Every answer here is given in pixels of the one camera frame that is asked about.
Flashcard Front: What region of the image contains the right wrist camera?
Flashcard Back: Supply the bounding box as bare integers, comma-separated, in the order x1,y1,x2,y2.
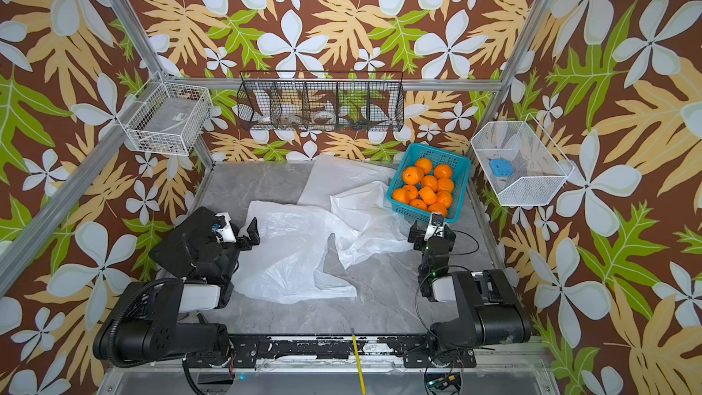
425,212,445,241

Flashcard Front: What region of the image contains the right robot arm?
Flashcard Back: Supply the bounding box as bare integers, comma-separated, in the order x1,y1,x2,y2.
408,223,533,354

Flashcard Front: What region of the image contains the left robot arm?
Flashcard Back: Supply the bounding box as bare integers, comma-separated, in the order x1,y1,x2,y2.
93,210,261,368

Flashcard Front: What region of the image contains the flat white plastic bag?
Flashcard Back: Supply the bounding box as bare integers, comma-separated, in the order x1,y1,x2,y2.
297,155,395,211

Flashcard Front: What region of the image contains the white wire basket left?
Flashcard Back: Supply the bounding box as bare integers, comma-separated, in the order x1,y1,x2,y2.
117,72,213,157

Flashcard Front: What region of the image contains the blue object in basket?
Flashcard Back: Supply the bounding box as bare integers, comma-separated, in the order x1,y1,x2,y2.
489,159,514,178

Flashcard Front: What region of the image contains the white wire basket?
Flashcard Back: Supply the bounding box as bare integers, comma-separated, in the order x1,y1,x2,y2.
471,116,575,208
117,72,213,157

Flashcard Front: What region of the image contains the yellow stick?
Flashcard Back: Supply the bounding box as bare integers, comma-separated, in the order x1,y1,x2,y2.
351,328,367,395

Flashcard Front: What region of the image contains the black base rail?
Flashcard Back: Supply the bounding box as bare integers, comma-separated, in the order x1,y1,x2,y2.
186,334,476,369

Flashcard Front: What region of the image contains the orange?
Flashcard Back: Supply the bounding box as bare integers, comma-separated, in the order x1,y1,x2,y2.
391,188,411,204
419,186,438,206
409,199,428,211
436,190,453,208
433,164,453,179
401,166,425,186
414,157,433,176
420,175,439,192
428,203,448,218
437,177,455,193

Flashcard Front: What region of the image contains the printed white plastic bag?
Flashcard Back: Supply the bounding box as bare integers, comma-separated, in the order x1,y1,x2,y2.
231,200,359,305

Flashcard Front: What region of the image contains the black wire basket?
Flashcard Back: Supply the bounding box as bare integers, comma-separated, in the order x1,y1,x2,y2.
234,71,406,133

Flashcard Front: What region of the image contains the teal plastic basket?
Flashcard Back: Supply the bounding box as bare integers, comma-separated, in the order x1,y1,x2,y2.
387,144,472,224

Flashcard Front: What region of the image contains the white wire basket right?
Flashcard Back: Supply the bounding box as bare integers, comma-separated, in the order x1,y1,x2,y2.
471,116,575,208

